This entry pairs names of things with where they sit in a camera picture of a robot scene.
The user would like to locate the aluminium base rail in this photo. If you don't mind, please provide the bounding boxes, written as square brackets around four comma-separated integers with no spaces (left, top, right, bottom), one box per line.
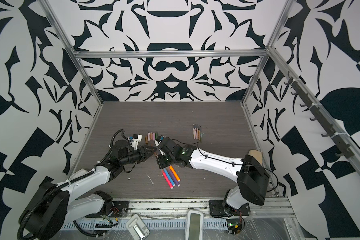
[59,197,296,223]

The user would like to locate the orange marker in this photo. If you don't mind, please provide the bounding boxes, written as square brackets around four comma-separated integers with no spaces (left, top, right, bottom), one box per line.
[169,166,181,182]

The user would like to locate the green lit circuit board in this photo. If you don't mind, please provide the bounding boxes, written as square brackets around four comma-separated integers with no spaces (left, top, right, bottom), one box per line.
[227,218,245,235]

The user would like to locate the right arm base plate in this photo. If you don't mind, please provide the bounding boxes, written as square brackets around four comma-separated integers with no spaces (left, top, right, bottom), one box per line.
[209,200,251,218]

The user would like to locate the white tablet device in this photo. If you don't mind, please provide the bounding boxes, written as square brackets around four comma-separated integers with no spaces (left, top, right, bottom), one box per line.
[185,210,204,240]

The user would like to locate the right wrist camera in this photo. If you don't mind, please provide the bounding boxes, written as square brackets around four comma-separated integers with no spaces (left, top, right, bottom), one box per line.
[155,136,164,147]

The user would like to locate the purple marker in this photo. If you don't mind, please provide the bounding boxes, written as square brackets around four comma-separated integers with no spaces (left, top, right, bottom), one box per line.
[168,168,180,187]

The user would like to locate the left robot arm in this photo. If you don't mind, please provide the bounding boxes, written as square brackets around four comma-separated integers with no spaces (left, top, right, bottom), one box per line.
[17,140,157,240]

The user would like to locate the red pink marker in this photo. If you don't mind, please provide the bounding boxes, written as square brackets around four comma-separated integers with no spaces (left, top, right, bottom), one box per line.
[162,170,173,189]

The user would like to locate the left circuit board wires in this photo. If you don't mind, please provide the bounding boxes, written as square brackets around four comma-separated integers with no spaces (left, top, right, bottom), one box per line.
[94,217,119,230]

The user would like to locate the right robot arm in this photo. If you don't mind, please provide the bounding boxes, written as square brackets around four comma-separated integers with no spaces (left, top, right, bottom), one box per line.
[155,137,270,210]

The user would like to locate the black hook rail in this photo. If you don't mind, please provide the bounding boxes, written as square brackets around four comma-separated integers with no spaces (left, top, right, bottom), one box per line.
[285,74,355,159]

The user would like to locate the beige sponge block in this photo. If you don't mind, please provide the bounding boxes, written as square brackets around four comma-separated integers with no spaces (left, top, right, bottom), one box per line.
[248,150,263,165]

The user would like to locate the blue marker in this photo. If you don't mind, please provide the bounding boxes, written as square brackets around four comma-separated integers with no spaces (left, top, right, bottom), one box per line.
[164,169,175,187]

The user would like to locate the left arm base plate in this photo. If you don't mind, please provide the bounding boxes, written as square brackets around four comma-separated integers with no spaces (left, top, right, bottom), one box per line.
[85,201,129,218]

